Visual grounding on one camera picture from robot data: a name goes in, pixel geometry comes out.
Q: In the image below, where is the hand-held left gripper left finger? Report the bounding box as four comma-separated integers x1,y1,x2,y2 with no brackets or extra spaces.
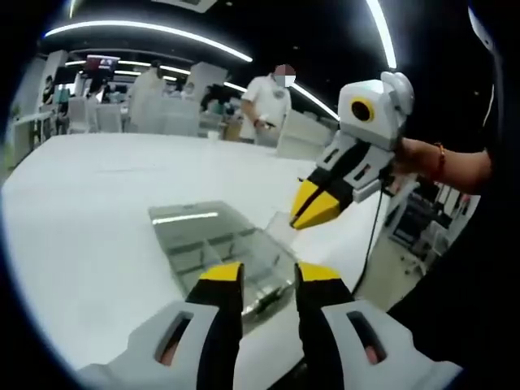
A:
78,262,245,390

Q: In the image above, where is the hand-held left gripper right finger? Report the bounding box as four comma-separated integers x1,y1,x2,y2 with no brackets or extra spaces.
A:
294,262,465,390

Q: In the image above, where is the clear divider plate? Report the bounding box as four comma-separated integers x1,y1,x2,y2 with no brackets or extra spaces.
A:
263,210,304,245

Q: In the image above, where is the clear dual guide fixture box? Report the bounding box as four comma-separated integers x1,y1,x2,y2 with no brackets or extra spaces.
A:
147,200,301,323

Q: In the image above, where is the person's right hand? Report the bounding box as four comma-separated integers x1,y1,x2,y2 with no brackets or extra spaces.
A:
388,138,438,191

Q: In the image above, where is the white upright board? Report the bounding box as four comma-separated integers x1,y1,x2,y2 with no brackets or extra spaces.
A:
275,111,340,160

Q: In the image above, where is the white storage trolley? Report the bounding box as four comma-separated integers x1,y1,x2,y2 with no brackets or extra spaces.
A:
388,182,481,262

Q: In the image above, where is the white ceiling light strip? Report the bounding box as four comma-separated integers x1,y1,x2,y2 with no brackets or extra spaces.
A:
364,0,398,70
43,19,254,63

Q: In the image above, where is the person's black top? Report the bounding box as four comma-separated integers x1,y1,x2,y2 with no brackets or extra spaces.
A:
385,0,520,369

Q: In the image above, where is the white covered figure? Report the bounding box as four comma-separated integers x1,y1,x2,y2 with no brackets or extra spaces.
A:
129,60,166,133

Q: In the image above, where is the white office chair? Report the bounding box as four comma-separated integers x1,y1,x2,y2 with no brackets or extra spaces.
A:
67,97,98,135
96,103,124,133

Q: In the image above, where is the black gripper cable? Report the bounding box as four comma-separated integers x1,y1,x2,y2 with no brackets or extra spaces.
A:
350,178,385,297

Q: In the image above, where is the red bracelet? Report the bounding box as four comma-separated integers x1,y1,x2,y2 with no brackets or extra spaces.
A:
433,141,447,182

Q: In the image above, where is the red wall screen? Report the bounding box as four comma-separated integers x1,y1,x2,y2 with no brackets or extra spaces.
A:
85,55,121,72

